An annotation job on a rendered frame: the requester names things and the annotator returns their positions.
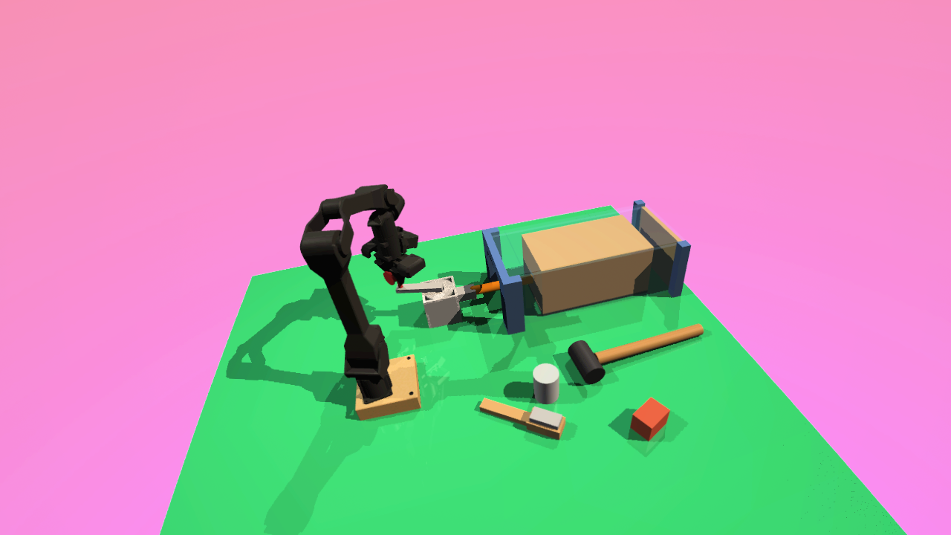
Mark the blue flat bar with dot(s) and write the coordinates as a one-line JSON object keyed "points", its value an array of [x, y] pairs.
{"points": [[496, 268]]}

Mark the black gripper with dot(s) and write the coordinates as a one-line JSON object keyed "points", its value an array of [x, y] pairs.
{"points": [[389, 257]]}

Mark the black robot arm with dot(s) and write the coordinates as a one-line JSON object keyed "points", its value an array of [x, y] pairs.
{"points": [[328, 254]]}

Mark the white cylinder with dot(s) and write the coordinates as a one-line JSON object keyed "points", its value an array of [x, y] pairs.
{"points": [[546, 383]]}

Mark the black mallet with orange handle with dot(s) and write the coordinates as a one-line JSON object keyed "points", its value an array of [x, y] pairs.
{"points": [[589, 363]]}

